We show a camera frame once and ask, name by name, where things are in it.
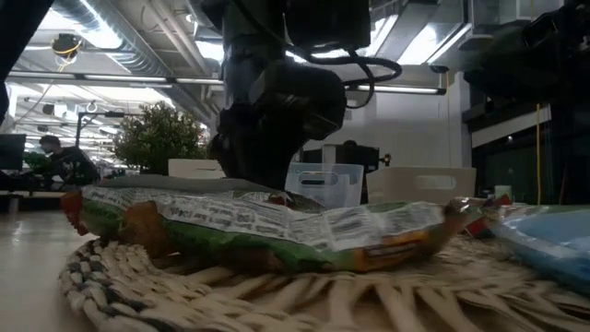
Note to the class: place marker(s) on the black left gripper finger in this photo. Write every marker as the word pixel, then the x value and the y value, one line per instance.
pixel 281 161
pixel 235 147

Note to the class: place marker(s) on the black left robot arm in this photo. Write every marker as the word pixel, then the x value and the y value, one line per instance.
pixel 258 27

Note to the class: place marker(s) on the red granola bar wrapper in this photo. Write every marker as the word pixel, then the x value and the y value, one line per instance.
pixel 484 216
pixel 279 199

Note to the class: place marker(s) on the blue granola bar wrapper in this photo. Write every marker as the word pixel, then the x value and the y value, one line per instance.
pixel 548 244

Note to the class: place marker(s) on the clear plastic bin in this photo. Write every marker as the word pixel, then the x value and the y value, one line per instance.
pixel 327 182

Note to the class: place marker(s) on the green orange snack bag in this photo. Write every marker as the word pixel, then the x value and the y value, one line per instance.
pixel 299 230

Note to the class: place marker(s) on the black machine with knob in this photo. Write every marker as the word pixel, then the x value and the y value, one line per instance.
pixel 355 157

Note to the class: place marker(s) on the large green potted plant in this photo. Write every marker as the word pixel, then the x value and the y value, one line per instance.
pixel 159 138

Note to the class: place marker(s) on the woven straw placemat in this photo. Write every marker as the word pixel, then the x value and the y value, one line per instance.
pixel 299 299

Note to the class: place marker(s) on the black metal stand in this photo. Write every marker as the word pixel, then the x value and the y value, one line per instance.
pixel 92 115

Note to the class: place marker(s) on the person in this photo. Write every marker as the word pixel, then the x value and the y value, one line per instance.
pixel 69 163

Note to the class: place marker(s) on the small green plant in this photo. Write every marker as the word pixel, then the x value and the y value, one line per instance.
pixel 37 161

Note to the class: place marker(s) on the dark computer monitor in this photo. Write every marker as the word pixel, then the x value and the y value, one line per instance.
pixel 11 151

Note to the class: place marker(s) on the pale green cup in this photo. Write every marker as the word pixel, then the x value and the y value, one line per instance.
pixel 503 193

